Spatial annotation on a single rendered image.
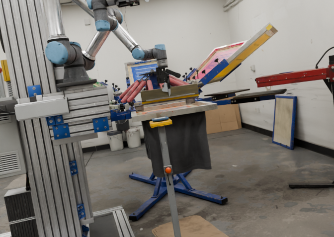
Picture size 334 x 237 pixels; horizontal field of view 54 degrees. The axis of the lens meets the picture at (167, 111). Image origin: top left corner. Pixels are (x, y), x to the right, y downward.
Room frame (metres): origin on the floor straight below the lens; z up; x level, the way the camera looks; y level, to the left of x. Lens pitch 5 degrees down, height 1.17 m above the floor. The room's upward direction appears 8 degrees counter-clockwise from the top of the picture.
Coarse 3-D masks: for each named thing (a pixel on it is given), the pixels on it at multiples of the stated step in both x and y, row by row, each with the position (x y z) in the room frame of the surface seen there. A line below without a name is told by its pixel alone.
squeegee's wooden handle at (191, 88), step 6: (192, 84) 2.34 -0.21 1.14; (150, 90) 2.31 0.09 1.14; (156, 90) 2.32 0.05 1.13; (174, 90) 2.33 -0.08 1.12; (180, 90) 2.33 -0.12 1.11; (186, 90) 2.34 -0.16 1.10; (192, 90) 2.34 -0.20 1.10; (144, 96) 2.31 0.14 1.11; (150, 96) 2.31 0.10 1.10; (156, 96) 2.31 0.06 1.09; (162, 96) 2.32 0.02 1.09; (168, 96) 2.32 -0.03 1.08
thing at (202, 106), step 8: (168, 104) 2.95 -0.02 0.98; (176, 104) 2.96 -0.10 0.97; (184, 104) 2.97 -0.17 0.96; (200, 104) 2.59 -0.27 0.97; (208, 104) 2.24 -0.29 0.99; (216, 104) 2.23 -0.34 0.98; (136, 112) 2.92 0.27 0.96; (160, 112) 2.19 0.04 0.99; (168, 112) 2.20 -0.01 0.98; (176, 112) 2.20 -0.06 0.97; (184, 112) 2.21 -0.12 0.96; (192, 112) 2.21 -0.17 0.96; (136, 120) 2.17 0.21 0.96; (144, 120) 2.18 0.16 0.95
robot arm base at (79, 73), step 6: (66, 66) 1.93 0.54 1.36; (72, 66) 1.92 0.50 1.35; (78, 66) 1.93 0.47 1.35; (66, 72) 1.93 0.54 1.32; (72, 72) 1.91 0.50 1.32; (78, 72) 1.92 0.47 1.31; (84, 72) 1.95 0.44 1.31; (66, 78) 1.93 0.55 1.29; (72, 78) 1.90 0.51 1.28; (78, 78) 1.91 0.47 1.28; (84, 78) 1.93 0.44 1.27
